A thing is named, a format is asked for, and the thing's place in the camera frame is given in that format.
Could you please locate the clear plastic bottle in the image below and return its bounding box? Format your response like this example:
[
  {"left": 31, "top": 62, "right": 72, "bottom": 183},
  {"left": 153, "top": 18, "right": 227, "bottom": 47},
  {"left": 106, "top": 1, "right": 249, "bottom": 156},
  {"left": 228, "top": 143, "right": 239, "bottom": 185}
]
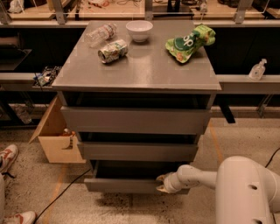
[{"left": 85, "top": 23, "right": 116, "bottom": 47}]

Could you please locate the crushed green white can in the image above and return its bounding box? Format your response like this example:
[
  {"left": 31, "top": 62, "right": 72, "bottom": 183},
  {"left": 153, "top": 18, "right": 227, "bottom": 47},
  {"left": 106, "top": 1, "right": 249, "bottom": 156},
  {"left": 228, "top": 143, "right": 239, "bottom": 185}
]
[{"left": 98, "top": 39, "right": 128, "bottom": 64}]

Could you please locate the black pedal cable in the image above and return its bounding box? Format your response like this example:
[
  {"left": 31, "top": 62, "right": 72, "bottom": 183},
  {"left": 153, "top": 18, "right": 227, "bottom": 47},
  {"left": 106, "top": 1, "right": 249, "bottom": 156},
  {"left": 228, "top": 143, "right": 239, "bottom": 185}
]
[{"left": 264, "top": 147, "right": 280, "bottom": 169}]

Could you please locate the white red lower shoe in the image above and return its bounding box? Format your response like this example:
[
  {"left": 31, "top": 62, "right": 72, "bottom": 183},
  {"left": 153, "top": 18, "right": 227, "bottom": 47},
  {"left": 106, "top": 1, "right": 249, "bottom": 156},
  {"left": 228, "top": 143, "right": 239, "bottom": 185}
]
[{"left": 3, "top": 211, "right": 36, "bottom": 224}]

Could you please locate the tray of small parts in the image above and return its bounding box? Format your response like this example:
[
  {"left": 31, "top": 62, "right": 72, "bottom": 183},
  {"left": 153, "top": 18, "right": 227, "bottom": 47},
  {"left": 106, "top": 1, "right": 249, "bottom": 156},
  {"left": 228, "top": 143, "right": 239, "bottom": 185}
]
[{"left": 33, "top": 66, "right": 61, "bottom": 87}]

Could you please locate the grey top drawer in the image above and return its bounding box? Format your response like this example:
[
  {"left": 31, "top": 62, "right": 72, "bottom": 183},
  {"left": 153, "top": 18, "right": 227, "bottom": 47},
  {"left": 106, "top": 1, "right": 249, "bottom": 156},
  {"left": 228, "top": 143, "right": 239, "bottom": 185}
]
[{"left": 61, "top": 107, "right": 210, "bottom": 135}]

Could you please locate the white red shoe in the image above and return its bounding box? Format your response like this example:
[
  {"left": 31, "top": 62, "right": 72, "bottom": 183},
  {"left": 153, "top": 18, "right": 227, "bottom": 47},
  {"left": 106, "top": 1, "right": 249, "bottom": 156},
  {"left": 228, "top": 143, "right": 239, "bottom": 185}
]
[
  {"left": 3, "top": 211, "right": 36, "bottom": 224},
  {"left": 0, "top": 144, "right": 19, "bottom": 174}
]

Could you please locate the grey middle drawer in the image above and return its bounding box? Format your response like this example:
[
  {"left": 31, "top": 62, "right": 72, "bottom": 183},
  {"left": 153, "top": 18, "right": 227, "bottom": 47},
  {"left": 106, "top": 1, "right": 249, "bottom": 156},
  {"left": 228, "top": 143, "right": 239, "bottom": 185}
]
[{"left": 77, "top": 142, "right": 198, "bottom": 162}]

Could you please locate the green chip bag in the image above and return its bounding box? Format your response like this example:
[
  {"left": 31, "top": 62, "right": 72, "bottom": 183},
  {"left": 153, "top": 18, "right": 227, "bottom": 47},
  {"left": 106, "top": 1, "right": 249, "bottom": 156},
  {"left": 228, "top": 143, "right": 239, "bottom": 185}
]
[{"left": 165, "top": 24, "right": 216, "bottom": 64}]

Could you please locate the grey drawer cabinet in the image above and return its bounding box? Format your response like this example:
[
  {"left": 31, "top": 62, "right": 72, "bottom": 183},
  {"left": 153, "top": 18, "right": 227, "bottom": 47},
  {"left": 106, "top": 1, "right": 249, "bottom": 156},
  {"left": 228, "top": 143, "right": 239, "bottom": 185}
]
[{"left": 52, "top": 19, "right": 222, "bottom": 165}]

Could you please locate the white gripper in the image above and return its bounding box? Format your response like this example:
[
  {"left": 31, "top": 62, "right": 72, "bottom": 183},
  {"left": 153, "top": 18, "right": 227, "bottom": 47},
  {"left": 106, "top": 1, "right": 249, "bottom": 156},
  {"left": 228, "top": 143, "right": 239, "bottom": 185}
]
[{"left": 156, "top": 172, "right": 183, "bottom": 193}]

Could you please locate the grey bottom drawer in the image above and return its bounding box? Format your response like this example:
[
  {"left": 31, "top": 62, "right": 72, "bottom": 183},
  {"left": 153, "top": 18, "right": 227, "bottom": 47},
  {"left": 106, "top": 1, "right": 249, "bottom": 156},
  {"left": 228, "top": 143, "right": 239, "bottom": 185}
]
[{"left": 84, "top": 160, "right": 181, "bottom": 194}]

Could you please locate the white red upper shoe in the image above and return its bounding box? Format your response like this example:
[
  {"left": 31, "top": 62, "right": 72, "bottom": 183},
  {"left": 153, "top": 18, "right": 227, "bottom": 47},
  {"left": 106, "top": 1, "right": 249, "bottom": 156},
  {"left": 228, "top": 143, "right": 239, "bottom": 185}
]
[{"left": 0, "top": 144, "right": 19, "bottom": 174}]

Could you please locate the grey drawer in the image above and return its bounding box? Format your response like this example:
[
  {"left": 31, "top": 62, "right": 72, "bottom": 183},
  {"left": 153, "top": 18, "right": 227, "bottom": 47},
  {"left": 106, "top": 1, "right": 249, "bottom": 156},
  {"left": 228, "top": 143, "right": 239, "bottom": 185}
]
[
  {"left": 61, "top": 107, "right": 210, "bottom": 135},
  {"left": 77, "top": 142, "right": 198, "bottom": 162},
  {"left": 84, "top": 160, "right": 181, "bottom": 194}
]

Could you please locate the black floor cable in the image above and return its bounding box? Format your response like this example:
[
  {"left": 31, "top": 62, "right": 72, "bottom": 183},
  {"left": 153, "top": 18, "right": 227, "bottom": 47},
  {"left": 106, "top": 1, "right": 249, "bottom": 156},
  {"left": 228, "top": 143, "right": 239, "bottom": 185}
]
[{"left": 33, "top": 168, "right": 92, "bottom": 224}]

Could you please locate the hand sanitizer bottle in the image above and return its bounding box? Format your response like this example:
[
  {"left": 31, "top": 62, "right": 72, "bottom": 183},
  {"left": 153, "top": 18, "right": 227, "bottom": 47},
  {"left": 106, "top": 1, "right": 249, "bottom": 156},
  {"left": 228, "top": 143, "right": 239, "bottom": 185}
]
[{"left": 248, "top": 59, "right": 267, "bottom": 81}]

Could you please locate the cardboard box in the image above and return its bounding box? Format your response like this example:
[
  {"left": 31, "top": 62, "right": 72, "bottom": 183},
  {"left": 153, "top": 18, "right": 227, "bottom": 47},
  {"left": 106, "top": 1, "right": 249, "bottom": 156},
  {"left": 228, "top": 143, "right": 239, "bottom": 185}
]
[{"left": 29, "top": 96, "right": 85, "bottom": 164}]

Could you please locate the grey bench rail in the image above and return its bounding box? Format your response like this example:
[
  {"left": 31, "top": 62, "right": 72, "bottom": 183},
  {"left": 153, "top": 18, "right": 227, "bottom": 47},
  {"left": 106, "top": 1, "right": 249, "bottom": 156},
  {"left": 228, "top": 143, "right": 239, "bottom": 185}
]
[{"left": 0, "top": 73, "right": 53, "bottom": 92}]

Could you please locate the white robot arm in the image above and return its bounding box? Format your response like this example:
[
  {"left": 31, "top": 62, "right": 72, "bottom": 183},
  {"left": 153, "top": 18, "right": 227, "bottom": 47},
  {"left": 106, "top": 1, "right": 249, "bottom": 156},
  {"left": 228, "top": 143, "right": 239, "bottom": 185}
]
[{"left": 157, "top": 156, "right": 280, "bottom": 224}]

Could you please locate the white bowl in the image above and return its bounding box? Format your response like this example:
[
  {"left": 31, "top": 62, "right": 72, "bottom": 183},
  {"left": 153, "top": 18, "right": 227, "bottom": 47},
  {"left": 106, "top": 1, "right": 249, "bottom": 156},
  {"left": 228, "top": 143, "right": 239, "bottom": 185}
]
[{"left": 126, "top": 20, "right": 153, "bottom": 42}]

